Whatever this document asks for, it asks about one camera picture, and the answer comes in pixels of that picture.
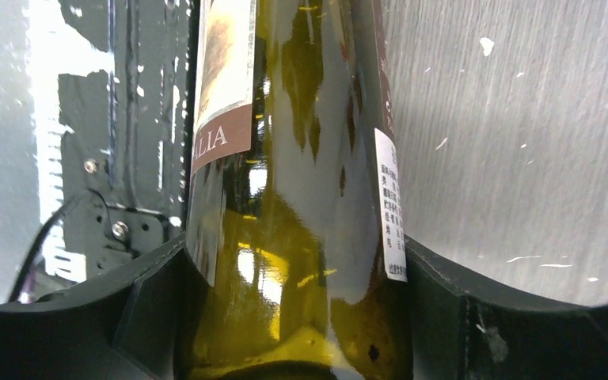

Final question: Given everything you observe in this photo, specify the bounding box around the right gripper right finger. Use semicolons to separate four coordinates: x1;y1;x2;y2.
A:
405;238;608;379

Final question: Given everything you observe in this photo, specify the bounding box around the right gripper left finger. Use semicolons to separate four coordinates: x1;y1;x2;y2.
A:
0;237;186;379

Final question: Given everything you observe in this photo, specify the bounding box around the green wine bottle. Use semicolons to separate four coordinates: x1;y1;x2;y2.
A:
174;1;412;379

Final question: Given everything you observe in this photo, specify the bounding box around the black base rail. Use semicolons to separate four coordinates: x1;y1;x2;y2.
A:
59;1;199;282

